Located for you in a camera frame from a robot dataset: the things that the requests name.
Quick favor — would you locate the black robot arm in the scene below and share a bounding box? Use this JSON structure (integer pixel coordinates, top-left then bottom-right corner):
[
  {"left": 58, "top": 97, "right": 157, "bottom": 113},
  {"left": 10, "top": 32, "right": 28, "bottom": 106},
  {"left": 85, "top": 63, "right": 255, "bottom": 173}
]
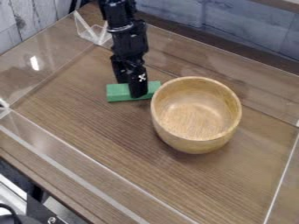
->
[{"left": 97, "top": 0, "right": 148, "bottom": 98}]

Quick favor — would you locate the clear acrylic tray wall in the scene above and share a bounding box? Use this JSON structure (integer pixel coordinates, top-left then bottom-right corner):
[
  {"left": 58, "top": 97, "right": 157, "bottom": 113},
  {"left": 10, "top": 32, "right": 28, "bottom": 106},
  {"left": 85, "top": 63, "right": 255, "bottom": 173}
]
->
[{"left": 0, "top": 100, "right": 199, "bottom": 224}]

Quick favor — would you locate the round wooden bowl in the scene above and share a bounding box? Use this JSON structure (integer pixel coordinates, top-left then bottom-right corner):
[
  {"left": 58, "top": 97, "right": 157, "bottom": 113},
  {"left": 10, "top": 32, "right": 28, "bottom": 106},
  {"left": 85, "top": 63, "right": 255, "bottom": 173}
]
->
[{"left": 151, "top": 76, "right": 241, "bottom": 154}]

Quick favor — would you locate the black metal bracket with bolt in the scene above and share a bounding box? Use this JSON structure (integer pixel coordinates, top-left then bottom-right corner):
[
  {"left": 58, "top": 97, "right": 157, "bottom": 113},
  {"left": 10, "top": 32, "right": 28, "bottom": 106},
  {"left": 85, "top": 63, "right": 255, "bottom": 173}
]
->
[{"left": 25, "top": 195, "right": 68, "bottom": 224}]

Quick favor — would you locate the green rectangular block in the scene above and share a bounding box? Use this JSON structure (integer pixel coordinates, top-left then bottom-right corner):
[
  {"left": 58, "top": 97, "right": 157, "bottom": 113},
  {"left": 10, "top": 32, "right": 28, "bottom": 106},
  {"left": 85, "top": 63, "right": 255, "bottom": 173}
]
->
[{"left": 107, "top": 80, "right": 161, "bottom": 102}]

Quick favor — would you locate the clear acrylic corner bracket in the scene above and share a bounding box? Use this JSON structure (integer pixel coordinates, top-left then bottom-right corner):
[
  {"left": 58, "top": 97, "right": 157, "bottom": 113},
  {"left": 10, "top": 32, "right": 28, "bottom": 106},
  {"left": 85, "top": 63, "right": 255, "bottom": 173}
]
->
[{"left": 73, "top": 10, "right": 112, "bottom": 46}]

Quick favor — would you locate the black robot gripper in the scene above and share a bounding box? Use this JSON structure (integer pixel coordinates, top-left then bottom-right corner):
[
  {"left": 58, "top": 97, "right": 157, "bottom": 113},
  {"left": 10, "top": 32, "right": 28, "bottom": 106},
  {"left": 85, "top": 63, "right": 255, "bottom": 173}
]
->
[{"left": 108, "top": 19, "right": 148, "bottom": 98}]

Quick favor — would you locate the black cable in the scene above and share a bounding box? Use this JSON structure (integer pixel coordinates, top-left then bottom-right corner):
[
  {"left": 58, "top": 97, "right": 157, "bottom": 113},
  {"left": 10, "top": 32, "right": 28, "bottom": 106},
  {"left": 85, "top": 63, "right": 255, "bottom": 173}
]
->
[{"left": 0, "top": 202, "right": 21, "bottom": 224}]

